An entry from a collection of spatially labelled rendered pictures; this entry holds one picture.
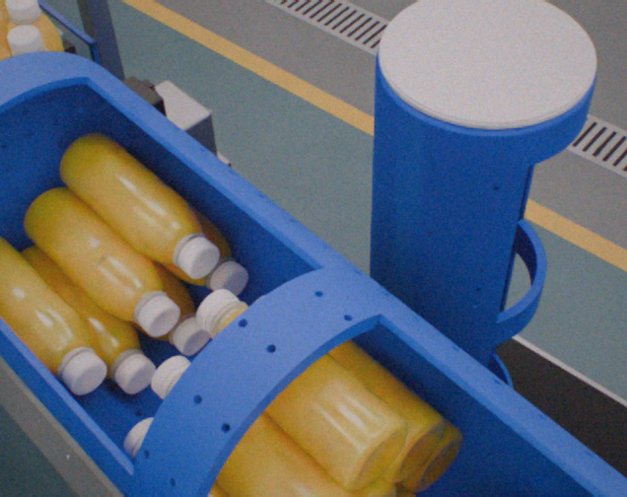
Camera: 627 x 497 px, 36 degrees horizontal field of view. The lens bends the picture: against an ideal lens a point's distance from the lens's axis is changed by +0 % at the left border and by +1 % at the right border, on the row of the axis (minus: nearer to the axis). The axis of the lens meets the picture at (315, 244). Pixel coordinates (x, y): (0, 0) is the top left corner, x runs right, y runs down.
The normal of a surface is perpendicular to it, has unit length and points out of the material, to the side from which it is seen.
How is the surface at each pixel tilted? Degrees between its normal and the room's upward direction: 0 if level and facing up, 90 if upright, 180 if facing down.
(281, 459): 10
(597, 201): 0
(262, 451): 4
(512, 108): 0
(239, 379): 19
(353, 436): 24
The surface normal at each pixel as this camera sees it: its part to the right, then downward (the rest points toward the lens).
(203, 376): -0.34, -0.35
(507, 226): 0.21, 0.74
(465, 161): -0.25, 0.74
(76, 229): -0.18, -0.52
